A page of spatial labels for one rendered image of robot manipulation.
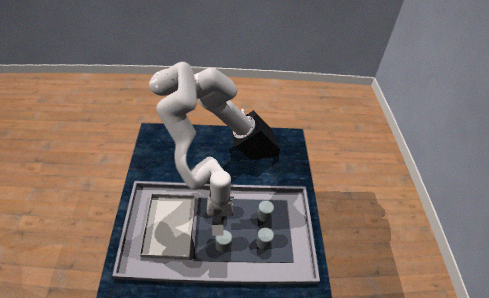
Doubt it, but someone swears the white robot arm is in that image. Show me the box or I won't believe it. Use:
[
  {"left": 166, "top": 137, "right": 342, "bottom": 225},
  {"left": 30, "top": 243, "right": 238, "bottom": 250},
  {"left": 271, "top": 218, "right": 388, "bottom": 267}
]
[{"left": 149, "top": 62, "right": 255, "bottom": 206}]

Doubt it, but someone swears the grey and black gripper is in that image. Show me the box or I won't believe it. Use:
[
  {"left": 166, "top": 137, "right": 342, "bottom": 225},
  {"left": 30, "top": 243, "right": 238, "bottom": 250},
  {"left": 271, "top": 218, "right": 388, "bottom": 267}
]
[{"left": 207, "top": 195, "right": 233, "bottom": 222}]

